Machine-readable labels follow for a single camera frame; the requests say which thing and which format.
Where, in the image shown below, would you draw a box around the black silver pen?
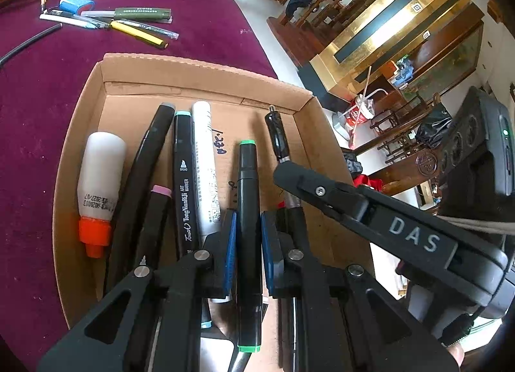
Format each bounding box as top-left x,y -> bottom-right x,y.
265,105 -> 307,372

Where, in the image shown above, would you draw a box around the blue eraser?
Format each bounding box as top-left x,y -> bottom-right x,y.
60,0 -> 95,12

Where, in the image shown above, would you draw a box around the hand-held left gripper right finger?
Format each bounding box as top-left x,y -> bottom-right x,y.
261,211 -> 459,372

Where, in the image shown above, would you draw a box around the slim black pen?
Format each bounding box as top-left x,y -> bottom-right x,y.
0,24 -> 63,66

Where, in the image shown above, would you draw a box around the black marker green caps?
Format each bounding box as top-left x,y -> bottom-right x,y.
235,139 -> 263,353

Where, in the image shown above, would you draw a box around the maroon velvet tablecloth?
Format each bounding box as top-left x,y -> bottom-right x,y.
0,0 -> 279,372

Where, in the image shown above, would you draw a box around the white glue bottle orange cap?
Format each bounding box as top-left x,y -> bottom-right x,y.
78,132 -> 127,259

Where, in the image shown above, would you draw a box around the yellow pen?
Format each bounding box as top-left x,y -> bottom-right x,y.
110,21 -> 169,50

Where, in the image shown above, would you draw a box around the red white bucket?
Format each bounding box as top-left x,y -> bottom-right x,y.
346,94 -> 377,128

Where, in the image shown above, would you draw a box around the gold pillar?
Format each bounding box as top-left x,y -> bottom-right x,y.
310,0 -> 479,101

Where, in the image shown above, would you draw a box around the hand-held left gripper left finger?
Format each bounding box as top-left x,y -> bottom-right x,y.
36,211 -> 238,372

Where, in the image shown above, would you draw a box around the black marker blue caps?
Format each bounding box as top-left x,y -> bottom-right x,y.
173,110 -> 212,329

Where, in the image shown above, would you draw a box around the white marker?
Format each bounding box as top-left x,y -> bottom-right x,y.
191,101 -> 233,302

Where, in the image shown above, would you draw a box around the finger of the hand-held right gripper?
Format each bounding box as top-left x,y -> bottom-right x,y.
274,163 -> 459,272

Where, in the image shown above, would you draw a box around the shallow cardboard box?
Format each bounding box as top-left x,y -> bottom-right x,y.
53,53 -> 375,372

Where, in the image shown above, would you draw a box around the black marker grey caps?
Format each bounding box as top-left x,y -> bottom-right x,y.
103,102 -> 176,296

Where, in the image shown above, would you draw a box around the black marker pink caps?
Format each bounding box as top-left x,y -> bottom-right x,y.
135,185 -> 172,274

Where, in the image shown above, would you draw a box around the olive green marker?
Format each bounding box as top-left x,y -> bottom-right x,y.
115,7 -> 173,22

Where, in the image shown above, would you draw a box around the red cloth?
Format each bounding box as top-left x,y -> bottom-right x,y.
354,174 -> 384,196

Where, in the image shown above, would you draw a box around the wooden staircase railing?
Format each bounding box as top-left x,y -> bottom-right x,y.
267,0 -> 379,56

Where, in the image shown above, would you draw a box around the wooden chairs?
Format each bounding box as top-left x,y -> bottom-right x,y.
370,94 -> 451,164

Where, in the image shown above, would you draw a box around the white pen with clip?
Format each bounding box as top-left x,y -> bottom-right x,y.
39,13 -> 100,29

